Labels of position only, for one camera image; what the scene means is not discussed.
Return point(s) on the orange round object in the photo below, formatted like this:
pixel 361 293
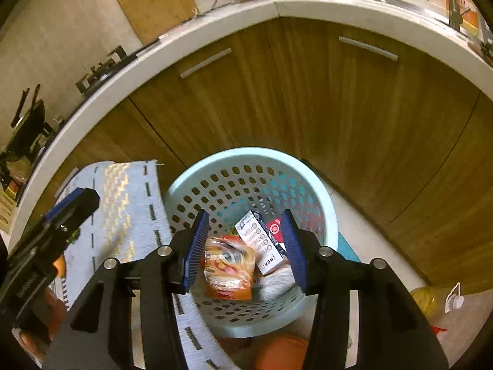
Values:
pixel 281 354

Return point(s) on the red paper cup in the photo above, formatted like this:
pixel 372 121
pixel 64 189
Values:
pixel 275 229

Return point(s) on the orange paper cup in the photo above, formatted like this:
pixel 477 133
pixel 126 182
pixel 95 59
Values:
pixel 56 312

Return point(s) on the white blue milk carton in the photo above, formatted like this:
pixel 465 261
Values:
pixel 262 246

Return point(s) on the yellow oil bottle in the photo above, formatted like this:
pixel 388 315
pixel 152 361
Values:
pixel 427 298

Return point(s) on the red yellow packet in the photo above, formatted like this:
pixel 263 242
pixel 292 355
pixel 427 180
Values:
pixel 12 188

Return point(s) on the wooden base cabinet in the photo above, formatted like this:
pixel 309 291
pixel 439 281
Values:
pixel 308 104

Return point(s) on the wooden cutting board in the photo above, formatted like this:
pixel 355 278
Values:
pixel 154 4

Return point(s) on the orange fruit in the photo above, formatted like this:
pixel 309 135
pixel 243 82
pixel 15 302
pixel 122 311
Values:
pixel 59 266

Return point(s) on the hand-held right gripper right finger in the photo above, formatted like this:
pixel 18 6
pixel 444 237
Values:
pixel 294 254

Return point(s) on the metal faucet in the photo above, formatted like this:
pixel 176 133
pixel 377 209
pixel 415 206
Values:
pixel 454 7

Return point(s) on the red snack packet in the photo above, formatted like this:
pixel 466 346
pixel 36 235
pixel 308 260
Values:
pixel 227 273

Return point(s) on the black gas stove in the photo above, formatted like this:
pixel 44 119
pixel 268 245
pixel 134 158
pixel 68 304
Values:
pixel 100 73

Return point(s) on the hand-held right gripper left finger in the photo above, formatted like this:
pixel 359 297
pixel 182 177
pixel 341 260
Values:
pixel 194 254

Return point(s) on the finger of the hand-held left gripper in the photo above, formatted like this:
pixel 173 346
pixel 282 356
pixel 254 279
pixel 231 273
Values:
pixel 67 206

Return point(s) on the black wok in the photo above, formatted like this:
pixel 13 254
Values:
pixel 30 123

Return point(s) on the yellow orange packet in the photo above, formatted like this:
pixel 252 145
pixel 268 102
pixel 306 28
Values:
pixel 468 17

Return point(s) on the teal floor mat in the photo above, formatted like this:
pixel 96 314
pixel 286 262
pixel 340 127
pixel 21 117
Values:
pixel 348 248

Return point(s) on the light blue plastic basket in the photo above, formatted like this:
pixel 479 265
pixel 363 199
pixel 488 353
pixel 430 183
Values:
pixel 231 177

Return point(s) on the patterned grey tablecloth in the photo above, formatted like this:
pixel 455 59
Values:
pixel 123 200

